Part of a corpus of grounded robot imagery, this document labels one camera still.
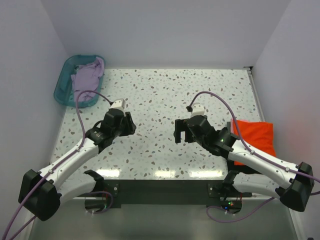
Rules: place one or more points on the teal plastic basket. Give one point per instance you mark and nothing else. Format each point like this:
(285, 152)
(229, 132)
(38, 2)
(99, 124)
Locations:
(64, 92)

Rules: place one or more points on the pink folded t shirt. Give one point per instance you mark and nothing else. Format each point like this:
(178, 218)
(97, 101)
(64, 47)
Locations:
(232, 128)

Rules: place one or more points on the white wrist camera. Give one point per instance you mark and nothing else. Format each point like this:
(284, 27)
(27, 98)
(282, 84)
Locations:
(119, 104)
(196, 109)

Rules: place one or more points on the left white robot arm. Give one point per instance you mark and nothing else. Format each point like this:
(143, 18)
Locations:
(40, 191)

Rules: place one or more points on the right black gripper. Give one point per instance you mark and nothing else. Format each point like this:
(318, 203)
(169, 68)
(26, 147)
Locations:
(180, 126)

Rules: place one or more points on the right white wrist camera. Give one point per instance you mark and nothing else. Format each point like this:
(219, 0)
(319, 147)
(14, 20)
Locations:
(196, 109)

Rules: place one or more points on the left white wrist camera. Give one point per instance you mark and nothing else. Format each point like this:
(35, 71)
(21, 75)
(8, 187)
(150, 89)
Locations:
(119, 104)

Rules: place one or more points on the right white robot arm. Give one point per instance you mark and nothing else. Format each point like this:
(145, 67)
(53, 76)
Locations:
(290, 183)

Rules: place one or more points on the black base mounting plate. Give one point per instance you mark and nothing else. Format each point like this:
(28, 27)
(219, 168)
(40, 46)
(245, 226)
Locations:
(114, 193)

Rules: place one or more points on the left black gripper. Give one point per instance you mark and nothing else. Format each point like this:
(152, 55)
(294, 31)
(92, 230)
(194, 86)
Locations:
(130, 127)

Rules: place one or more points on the purple t shirt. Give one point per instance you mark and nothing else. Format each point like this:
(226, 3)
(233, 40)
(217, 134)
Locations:
(86, 80)

